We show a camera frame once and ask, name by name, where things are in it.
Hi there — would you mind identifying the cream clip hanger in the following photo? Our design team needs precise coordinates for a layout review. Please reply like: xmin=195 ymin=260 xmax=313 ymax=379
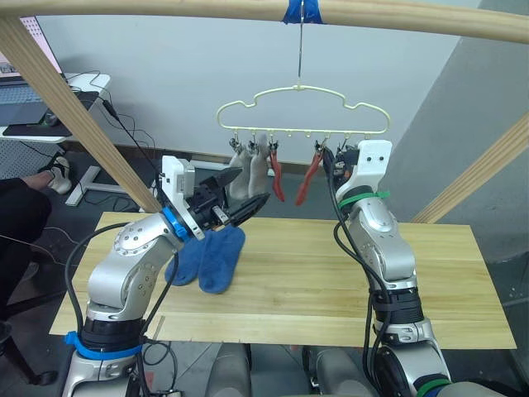
xmin=217 ymin=84 xmax=393 ymax=156

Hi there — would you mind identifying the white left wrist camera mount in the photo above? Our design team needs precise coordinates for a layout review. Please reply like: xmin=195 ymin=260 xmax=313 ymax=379
xmin=158 ymin=155 xmax=207 ymax=242

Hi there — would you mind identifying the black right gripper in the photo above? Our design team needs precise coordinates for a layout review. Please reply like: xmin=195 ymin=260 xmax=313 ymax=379
xmin=322 ymin=146 xmax=360 ymax=184

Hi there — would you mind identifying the red sock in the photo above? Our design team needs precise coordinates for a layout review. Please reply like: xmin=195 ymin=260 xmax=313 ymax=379
xmin=268 ymin=142 xmax=287 ymax=203
xmin=294 ymin=149 xmax=324 ymax=208

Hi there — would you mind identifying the grey rounded robot leg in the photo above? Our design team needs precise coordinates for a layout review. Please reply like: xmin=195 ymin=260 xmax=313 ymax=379
xmin=303 ymin=346 xmax=375 ymax=397
xmin=206 ymin=342 xmax=254 ymax=397

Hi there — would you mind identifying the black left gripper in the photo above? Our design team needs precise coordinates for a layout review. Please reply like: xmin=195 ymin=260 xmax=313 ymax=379
xmin=185 ymin=165 xmax=271 ymax=232

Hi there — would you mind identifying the white desk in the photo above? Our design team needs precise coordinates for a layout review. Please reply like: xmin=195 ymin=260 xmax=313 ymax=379
xmin=0 ymin=73 xmax=126 ymax=208

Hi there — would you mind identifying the blue tape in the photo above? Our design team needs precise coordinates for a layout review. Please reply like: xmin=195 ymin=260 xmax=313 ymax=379
xmin=282 ymin=0 xmax=324 ymax=26

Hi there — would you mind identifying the black desk mat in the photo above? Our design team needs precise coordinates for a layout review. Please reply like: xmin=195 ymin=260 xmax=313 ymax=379
xmin=2 ymin=90 xmax=100 ymax=138

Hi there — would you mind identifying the metal hanger hook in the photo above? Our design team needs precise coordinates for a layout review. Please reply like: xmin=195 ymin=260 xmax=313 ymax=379
xmin=294 ymin=0 xmax=309 ymax=88

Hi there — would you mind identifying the blue fuzzy sock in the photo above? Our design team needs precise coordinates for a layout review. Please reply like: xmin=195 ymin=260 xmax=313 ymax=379
xmin=198 ymin=227 xmax=247 ymax=295
xmin=164 ymin=233 xmax=207 ymax=287

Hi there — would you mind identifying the black chair base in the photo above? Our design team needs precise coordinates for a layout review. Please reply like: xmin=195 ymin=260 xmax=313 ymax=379
xmin=0 ymin=321 xmax=60 ymax=386

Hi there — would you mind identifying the computer monitor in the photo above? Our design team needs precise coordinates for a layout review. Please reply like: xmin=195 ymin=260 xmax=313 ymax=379
xmin=0 ymin=16 xmax=64 ymax=79

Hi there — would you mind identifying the wooden crossbar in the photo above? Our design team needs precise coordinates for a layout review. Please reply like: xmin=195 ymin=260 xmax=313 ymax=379
xmin=0 ymin=0 xmax=529 ymax=45

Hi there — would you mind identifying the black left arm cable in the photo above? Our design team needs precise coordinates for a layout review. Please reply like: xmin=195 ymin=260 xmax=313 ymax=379
xmin=64 ymin=222 xmax=134 ymax=337

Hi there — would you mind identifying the wooden slanted beam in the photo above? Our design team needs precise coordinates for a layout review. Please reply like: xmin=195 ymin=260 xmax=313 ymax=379
xmin=410 ymin=114 xmax=529 ymax=225
xmin=0 ymin=16 xmax=163 ymax=213

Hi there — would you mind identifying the grey sock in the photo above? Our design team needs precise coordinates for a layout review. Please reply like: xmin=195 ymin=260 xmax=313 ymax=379
xmin=228 ymin=149 xmax=255 ymax=202
xmin=247 ymin=132 xmax=271 ymax=200

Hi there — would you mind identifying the white shoe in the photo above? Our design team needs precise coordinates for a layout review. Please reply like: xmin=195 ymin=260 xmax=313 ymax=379
xmin=38 ymin=155 xmax=74 ymax=195

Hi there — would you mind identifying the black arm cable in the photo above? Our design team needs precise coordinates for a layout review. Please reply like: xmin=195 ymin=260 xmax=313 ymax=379
xmin=326 ymin=159 xmax=393 ymax=384
xmin=64 ymin=222 xmax=134 ymax=337

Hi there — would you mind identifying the grey keyboard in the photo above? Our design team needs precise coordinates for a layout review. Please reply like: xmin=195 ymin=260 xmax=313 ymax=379
xmin=0 ymin=84 xmax=47 ymax=126

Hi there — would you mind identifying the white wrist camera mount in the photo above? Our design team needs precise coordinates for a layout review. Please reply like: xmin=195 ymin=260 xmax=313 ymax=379
xmin=346 ymin=139 xmax=393 ymax=192
xmin=158 ymin=155 xmax=207 ymax=242

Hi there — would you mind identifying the person's leg in black trousers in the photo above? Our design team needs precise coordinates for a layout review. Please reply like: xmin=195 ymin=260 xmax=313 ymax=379
xmin=0 ymin=170 xmax=57 ymax=320

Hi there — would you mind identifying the green cable tie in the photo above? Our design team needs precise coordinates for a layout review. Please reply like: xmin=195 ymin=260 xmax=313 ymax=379
xmin=336 ymin=189 xmax=392 ymax=208

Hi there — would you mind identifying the black desk cable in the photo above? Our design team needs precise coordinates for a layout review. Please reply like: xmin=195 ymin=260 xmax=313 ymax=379
xmin=67 ymin=69 xmax=163 ymax=177

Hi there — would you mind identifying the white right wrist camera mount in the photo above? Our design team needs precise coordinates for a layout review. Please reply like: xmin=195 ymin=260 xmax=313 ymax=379
xmin=346 ymin=139 xmax=393 ymax=192

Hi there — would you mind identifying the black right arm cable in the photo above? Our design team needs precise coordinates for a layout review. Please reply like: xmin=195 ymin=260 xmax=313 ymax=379
xmin=326 ymin=159 xmax=393 ymax=384

